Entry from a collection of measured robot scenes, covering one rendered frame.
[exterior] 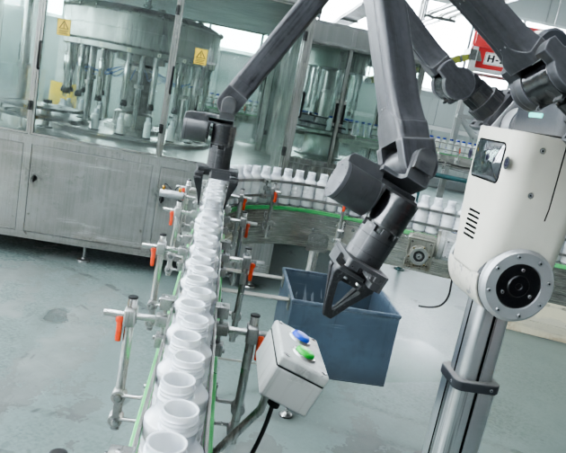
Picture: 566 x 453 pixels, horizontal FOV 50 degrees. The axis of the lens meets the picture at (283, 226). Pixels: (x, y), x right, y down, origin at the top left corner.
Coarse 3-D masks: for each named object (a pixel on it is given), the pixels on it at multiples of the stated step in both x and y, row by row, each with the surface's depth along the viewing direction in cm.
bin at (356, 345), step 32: (224, 288) 171; (288, 288) 176; (320, 288) 199; (288, 320) 168; (320, 320) 169; (352, 320) 170; (384, 320) 171; (352, 352) 172; (384, 352) 173; (384, 384) 175
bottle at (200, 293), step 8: (192, 288) 94; (200, 288) 95; (192, 296) 92; (200, 296) 92; (208, 296) 93; (208, 304) 94; (208, 312) 94; (176, 320) 93; (208, 320) 93; (208, 328) 93; (208, 336) 94; (208, 344) 94
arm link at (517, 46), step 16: (464, 0) 100; (480, 0) 99; (496, 0) 100; (464, 16) 102; (480, 16) 100; (496, 16) 99; (512, 16) 101; (480, 32) 103; (496, 32) 101; (512, 32) 100; (528, 32) 101; (496, 48) 103; (512, 48) 101; (528, 48) 100; (544, 48) 98; (560, 48) 100; (512, 64) 103; (528, 64) 101; (560, 64) 99; (512, 80) 107; (560, 80) 99; (512, 96) 107
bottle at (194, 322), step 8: (184, 320) 81; (192, 320) 84; (200, 320) 84; (184, 328) 81; (192, 328) 80; (200, 328) 81; (168, 352) 82; (200, 352) 81; (208, 352) 82; (208, 360) 82; (208, 368) 83
